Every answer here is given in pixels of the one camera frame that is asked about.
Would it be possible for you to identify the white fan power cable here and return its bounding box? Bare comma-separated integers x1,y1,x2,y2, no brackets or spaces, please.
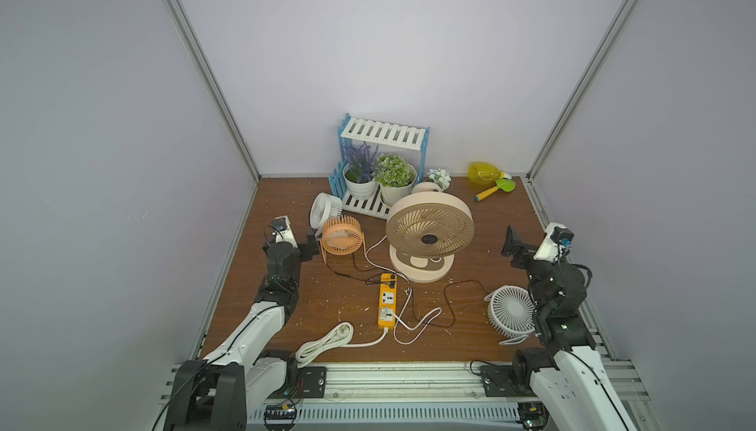
363,235,444,346

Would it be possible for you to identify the large beige desk fan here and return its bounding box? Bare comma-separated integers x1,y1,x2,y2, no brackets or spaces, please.
386,192,474,283

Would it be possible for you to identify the black usb cable white fan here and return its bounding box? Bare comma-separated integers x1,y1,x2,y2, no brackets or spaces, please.
408,279,491,330

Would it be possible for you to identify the small orange desk fan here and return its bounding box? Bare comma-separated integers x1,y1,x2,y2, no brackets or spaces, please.
320,216,365,263

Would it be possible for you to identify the white fan front right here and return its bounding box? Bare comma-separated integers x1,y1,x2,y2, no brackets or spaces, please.
484,285,536,346

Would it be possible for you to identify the aluminium front rail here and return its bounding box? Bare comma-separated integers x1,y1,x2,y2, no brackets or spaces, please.
156,359,657,431

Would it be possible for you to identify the lavender plant white pot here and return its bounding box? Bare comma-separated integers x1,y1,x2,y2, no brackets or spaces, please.
341,142,377,200

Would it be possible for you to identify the green yellow toy shovel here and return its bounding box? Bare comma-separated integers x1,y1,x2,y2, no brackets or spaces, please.
474,178,516,202

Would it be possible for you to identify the small white fan at back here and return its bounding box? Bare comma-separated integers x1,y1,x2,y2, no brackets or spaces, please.
309,193,343,236

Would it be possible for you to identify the small white flower pot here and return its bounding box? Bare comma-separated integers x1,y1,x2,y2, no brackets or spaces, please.
411,168,452,194

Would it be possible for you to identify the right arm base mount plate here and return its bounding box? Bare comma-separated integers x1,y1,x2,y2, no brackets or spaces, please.
469,360,535,399

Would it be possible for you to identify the green plant white pot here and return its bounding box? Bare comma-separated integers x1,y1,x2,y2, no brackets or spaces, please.
375,153,417,207

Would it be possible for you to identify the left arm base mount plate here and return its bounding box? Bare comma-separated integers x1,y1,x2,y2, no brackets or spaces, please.
291,366,328,401

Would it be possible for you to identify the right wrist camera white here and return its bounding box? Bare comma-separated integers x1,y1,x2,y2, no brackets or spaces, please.
534,222,574,264

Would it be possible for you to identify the black usb cable orange fan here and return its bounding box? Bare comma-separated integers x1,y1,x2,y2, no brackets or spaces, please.
325,254,387,287

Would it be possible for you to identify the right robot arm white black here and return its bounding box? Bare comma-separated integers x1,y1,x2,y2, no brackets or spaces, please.
502,222,636,430

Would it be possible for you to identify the blue white plant shelf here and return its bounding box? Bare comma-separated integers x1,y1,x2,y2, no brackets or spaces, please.
329,114,430,220

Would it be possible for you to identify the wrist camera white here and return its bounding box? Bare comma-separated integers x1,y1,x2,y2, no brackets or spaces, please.
270,216,297,247
534,222,574,264

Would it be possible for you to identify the orange power strip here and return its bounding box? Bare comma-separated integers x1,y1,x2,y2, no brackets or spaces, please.
378,274,398,330

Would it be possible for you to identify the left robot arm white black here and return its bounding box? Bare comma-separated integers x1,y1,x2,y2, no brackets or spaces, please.
153,232,320,430

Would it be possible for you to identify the white power strip cord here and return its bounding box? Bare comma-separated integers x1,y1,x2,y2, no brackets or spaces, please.
293,321,390,369

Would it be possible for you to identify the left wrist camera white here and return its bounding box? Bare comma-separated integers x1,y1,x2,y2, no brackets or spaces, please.
270,216,297,247

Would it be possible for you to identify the yellow watering can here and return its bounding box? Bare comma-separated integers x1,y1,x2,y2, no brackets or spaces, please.
468,161,512,185

